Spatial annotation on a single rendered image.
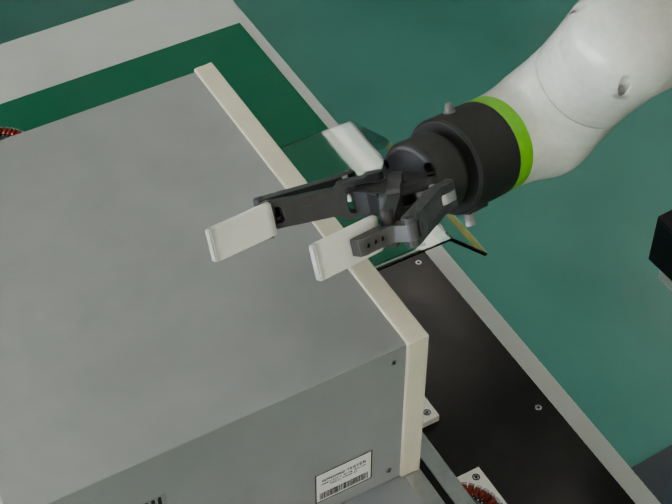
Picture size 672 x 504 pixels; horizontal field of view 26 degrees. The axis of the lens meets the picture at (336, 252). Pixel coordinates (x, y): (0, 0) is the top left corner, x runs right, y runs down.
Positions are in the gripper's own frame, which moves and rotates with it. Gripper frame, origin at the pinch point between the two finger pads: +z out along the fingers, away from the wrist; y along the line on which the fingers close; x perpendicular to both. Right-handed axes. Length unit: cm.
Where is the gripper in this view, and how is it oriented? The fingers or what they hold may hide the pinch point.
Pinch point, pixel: (270, 249)
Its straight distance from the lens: 119.1
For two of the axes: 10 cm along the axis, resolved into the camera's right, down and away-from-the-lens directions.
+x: -2.0, -9.3, -3.1
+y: -6.6, -1.0, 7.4
